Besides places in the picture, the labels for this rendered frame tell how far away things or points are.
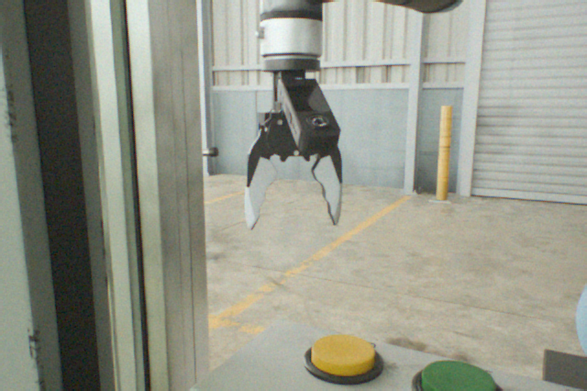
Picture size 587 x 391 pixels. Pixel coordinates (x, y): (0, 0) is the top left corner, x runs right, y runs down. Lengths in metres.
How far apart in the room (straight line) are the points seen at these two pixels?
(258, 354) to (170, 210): 0.11
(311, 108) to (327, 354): 0.31
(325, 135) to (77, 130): 0.33
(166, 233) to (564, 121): 5.60
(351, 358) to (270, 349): 0.06
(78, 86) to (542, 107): 5.68
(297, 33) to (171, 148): 0.32
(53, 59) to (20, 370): 0.13
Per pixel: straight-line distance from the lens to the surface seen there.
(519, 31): 5.87
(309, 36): 0.60
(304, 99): 0.56
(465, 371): 0.32
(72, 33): 0.23
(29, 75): 0.21
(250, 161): 0.59
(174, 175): 0.31
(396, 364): 0.34
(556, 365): 0.71
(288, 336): 0.36
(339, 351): 0.33
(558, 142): 5.83
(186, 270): 0.33
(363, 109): 6.26
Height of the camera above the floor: 1.06
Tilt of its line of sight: 12 degrees down
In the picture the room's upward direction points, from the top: straight up
